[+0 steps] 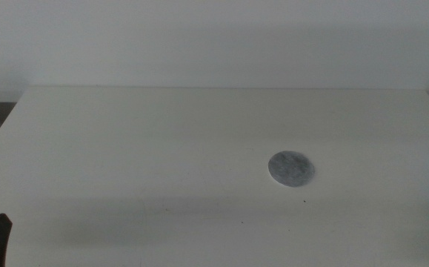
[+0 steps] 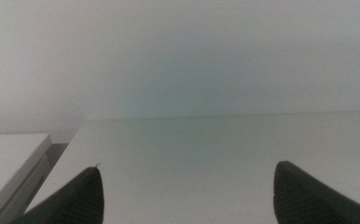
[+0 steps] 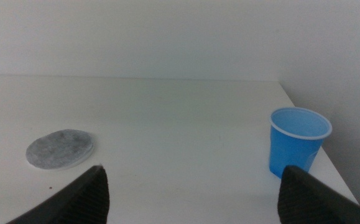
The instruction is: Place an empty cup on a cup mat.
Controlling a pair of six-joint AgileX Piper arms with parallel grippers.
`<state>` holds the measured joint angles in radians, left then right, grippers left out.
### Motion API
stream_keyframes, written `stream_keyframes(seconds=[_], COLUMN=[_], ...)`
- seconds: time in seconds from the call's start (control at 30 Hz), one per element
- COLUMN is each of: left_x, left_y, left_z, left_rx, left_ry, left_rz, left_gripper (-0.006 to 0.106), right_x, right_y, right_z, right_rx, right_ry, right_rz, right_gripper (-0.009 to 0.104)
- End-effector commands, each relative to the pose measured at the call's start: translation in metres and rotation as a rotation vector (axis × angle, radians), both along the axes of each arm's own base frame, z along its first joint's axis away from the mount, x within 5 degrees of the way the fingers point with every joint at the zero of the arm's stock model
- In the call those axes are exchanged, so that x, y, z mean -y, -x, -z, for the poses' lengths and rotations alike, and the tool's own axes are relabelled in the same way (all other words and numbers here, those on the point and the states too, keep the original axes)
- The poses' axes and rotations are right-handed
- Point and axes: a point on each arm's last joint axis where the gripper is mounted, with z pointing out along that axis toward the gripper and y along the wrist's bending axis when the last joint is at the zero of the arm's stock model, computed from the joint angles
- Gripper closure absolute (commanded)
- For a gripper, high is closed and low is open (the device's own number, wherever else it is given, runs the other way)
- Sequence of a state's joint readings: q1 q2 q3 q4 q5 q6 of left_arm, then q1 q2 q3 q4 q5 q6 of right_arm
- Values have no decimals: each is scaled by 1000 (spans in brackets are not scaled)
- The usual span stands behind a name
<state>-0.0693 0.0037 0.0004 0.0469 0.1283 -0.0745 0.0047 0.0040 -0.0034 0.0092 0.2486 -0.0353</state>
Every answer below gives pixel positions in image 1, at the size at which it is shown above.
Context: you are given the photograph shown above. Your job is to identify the round grey felt cup mat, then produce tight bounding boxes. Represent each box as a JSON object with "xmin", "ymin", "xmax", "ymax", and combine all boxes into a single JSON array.
[{"xmin": 267, "ymin": 150, "xmax": 316, "ymax": 188}]

